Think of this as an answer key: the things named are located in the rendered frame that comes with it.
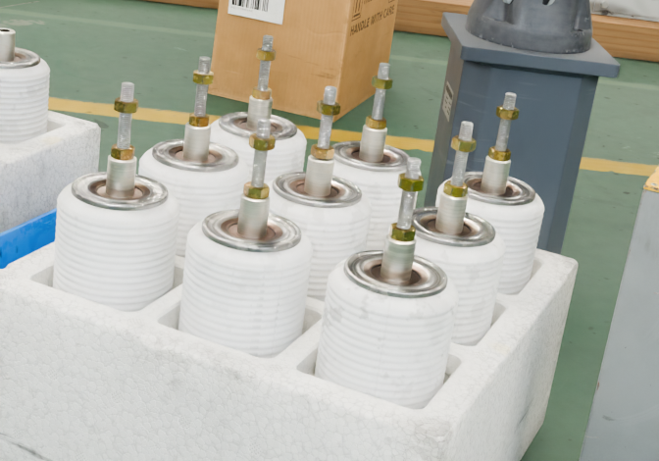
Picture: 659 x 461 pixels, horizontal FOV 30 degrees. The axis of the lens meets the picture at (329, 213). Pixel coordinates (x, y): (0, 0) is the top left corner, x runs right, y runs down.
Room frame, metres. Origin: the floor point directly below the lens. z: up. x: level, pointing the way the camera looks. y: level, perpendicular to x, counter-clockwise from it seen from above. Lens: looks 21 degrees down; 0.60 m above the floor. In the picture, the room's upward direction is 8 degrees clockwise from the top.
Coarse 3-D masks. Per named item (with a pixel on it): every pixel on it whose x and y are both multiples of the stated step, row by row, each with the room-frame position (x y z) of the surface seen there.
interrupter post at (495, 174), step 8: (488, 160) 1.03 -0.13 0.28; (488, 168) 1.03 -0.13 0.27; (496, 168) 1.03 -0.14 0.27; (504, 168) 1.03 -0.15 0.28; (488, 176) 1.03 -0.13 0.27; (496, 176) 1.03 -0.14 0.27; (504, 176) 1.03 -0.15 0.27; (488, 184) 1.03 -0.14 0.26; (496, 184) 1.03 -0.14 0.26; (504, 184) 1.03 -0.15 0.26; (488, 192) 1.03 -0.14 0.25; (496, 192) 1.03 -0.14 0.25; (504, 192) 1.03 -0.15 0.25
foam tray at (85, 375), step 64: (0, 320) 0.85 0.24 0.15; (64, 320) 0.83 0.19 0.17; (128, 320) 0.83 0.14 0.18; (320, 320) 0.87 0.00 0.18; (512, 320) 0.92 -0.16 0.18; (0, 384) 0.85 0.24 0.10; (64, 384) 0.83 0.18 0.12; (128, 384) 0.81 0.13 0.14; (192, 384) 0.79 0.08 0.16; (256, 384) 0.77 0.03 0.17; (320, 384) 0.77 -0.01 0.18; (448, 384) 0.80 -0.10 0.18; (512, 384) 0.90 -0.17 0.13; (0, 448) 0.85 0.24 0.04; (64, 448) 0.83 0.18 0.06; (128, 448) 0.81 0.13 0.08; (192, 448) 0.79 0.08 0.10; (256, 448) 0.77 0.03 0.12; (320, 448) 0.75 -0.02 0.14; (384, 448) 0.73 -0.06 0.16; (448, 448) 0.73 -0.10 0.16; (512, 448) 0.95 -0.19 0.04
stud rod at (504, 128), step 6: (510, 96) 1.03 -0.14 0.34; (516, 96) 1.04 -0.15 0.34; (504, 102) 1.03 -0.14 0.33; (510, 102) 1.03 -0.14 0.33; (504, 108) 1.03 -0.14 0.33; (510, 108) 1.03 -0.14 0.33; (504, 120) 1.03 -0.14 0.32; (510, 120) 1.03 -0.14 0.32; (504, 126) 1.03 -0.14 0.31; (510, 126) 1.04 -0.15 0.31; (498, 132) 1.04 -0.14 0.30; (504, 132) 1.03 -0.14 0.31; (498, 138) 1.03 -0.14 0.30; (504, 138) 1.03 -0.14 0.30; (498, 144) 1.03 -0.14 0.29; (504, 144) 1.03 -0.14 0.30; (498, 150) 1.03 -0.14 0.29; (504, 150) 1.03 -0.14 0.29
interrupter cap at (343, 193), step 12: (276, 180) 0.97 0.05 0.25; (288, 180) 0.98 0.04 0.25; (300, 180) 0.98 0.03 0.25; (336, 180) 1.00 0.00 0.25; (348, 180) 1.00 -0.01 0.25; (276, 192) 0.95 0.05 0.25; (288, 192) 0.95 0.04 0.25; (300, 192) 0.96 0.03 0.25; (336, 192) 0.97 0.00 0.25; (348, 192) 0.97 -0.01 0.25; (360, 192) 0.97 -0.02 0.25; (312, 204) 0.93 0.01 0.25; (324, 204) 0.93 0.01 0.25; (336, 204) 0.94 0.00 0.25; (348, 204) 0.94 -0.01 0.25
